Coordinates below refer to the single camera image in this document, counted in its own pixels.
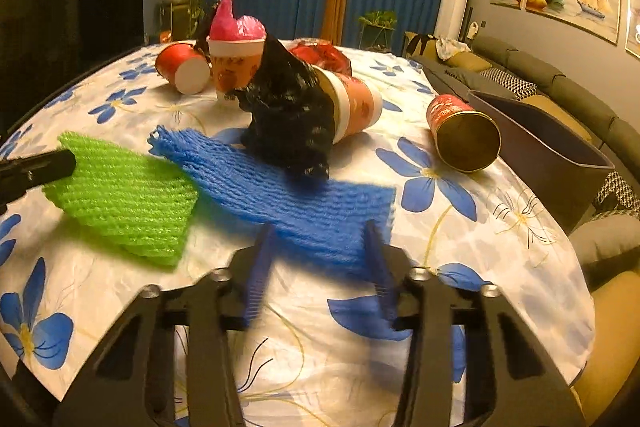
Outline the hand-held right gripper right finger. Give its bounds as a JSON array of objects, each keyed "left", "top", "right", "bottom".
[{"left": 362, "top": 219, "right": 588, "bottom": 427}]

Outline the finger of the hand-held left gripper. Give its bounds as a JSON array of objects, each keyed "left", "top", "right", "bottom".
[{"left": 0, "top": 149, "right": 77, "bottom": 212}]

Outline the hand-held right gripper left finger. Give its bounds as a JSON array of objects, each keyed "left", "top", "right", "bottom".
[{"left": 52, "top": 224, "right": 278, "bottom": 427}]

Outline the blue foam net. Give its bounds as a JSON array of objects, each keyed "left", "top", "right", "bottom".
[{"left": 148, "top": 124, "right": 397, "bottom": 268}]

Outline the green foam net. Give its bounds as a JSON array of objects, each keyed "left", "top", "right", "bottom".
[{"left": 42, "top": 132, "right": 198, "bottom": 268}]

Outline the black cloth garment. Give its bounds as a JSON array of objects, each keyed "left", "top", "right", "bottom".
[{"left": 235, "top": 34, "right": 336, "bottom": 180}]

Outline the red and grey garment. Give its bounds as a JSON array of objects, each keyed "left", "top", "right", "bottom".
[{"left": 312, "top": 66, "right": 384, "bottom": 144}]

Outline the grey plastic bin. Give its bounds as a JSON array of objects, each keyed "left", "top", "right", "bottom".
[{"left": 467, "top": 90, "right": 616, "bottom": 233}]

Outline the blue floral tablecloth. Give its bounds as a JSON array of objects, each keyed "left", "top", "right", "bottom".
[{"left": 0, "top": 39, "right": 596, "bottom": 427}]

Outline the black television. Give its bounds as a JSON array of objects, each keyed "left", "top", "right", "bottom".
[{"left": 0, "top": 0, "right": 147, "bottom": 132}]

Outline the red tin can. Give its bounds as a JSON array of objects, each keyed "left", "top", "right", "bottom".
[{"left": 426, "top": 94, "right": 502, "bottom": 172}]

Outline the red paper cup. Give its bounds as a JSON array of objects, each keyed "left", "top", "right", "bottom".
[
  {"left": 154, "top": 43, "right": 211, "bottom": 95},
  {"left": 206, "top": 36, "right": 266, "bottom": 104}
]

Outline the potted plant on stand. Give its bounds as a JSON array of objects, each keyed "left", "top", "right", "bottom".
[{"left": 160, "top": 0, "right": 208, "bottom": 42}]

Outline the red crumpled wrapper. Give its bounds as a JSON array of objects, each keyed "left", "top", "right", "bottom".
[{"left": 289, "top": 39, "right": 352, "bottom": 78}]

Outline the small yellow pillow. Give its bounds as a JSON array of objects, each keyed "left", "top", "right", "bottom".
[{"left": 445, "top": 52, "right": 493, "bottom": 72}]

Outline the dark and yellow cloth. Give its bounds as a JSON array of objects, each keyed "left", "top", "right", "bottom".
[{"left": 402, "top": 32, "right": 441, "bottom": 58}]

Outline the checked pillow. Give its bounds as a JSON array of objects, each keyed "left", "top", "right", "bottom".
[
  {"left": 482, "top": 67, "right": 538, "bottom": 100},
  {"left": 592, "top": 169, "right": 640, "bottom": 218}
]

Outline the white cloth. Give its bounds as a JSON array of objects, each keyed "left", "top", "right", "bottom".
[{"left": 435, "top": 38, "right": 473, "bottom": 60}]

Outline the grey sofa cushion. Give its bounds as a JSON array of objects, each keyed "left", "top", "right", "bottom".
[{"left": 570, "top": 212, "right": 640, "bottom": 278}]

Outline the large yellow pillow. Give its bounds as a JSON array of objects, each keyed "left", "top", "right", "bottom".
[{"left": 520, "top": 94, "right": 593, "bottom": 142}]

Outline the pink plastic bag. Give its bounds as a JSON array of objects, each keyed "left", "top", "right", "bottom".
[{"left": 209, "top": 0, "right": 267, "bottom": 42}]

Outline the potted plant in dark pot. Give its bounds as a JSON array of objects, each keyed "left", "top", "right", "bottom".
[{"left": 357, "top": 10, "right": 398, "bottom": 50}]

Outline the yellow sofa cushion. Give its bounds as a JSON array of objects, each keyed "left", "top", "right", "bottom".
[{"left": 570, "top": 272, "right": 640, "bottom": 425}]

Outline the grey sofa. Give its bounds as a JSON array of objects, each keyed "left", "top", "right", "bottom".
[{"left": 402, "top": 32, "right": 640, "bottom": 427}]

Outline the white standing air conditioner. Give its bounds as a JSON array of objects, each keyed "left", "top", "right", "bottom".
[{"left": 433, "top": 0, "right": 472, "bottom": 42}]

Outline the framed wall painting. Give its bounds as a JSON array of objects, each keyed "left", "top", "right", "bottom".
[{"left": 625, "top": 0, "right": 640, "bottom": 58}]

